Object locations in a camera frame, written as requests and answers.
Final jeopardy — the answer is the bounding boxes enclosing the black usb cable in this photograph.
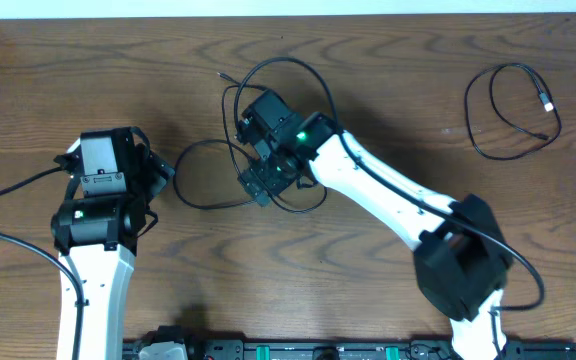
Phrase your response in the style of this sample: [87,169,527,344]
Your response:
[172,72,329,215]
[463,62,563,162]

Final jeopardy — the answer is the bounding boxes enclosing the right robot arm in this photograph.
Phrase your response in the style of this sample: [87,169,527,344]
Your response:
[237,90,512,359]

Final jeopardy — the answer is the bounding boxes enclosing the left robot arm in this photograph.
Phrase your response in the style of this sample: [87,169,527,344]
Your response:
[51,127,175,359]

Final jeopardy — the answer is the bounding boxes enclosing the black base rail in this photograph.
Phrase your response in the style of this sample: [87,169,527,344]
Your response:
[122,337,576,360]

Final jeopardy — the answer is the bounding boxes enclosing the left camera cable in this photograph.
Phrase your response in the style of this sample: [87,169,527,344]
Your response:
[0,167,87,360]

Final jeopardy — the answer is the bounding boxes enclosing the camera cable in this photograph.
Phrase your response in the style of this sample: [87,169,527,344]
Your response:
[0,167,87,360]
[232,56,547,360]

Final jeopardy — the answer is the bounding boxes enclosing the right camera cable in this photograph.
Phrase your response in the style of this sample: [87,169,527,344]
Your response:
[232,56,547,360]

